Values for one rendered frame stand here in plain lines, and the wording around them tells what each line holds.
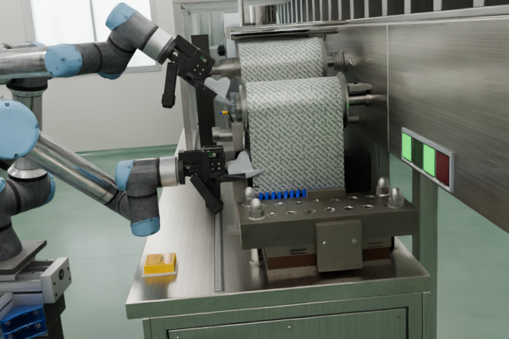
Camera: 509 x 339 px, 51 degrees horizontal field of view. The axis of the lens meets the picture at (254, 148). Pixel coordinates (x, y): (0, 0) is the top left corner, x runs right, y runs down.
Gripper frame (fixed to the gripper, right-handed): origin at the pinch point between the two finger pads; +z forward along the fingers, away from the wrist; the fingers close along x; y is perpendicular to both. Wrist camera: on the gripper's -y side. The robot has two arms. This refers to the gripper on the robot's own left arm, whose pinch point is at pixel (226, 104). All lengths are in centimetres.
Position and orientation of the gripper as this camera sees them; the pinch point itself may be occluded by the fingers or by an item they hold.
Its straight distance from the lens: 136.3
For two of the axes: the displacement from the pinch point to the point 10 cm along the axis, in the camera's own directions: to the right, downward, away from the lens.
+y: 5.9, -8.0, -1.3
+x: -0.7, -2.1, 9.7
